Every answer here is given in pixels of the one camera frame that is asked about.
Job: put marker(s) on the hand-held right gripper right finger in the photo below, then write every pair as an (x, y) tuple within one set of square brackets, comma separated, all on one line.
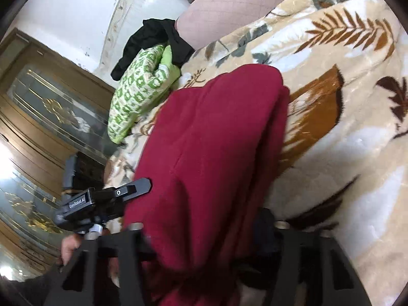
[(306, 261)]

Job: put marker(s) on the person's left hand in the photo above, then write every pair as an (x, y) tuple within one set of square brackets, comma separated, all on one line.
[(71, 248)]

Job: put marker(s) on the pink quilted bed sheet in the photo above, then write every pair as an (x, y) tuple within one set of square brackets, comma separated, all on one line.
[(229, 9)]

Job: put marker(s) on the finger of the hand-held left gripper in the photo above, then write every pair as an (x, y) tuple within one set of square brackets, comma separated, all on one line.
[(127, 191)]

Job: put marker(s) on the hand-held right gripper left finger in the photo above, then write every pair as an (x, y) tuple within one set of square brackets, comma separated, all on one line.
[(127, 245)]

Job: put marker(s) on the white headboard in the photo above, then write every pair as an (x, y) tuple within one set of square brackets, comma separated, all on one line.
[(140, 9)]

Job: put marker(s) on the beige leaf printed blanket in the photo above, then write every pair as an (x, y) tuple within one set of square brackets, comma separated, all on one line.
[(344, 134)]

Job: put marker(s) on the green patterned garment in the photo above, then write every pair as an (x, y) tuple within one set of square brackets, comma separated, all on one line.
[(137, 86)]

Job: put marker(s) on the wooden wardrobe with glass doors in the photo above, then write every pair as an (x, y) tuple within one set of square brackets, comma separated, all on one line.
[(35, 127)]

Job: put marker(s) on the dark red garment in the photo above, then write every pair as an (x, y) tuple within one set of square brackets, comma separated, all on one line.
[(207, 153)]

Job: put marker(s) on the black cloth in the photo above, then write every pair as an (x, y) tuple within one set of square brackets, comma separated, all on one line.
[(149, 38)]

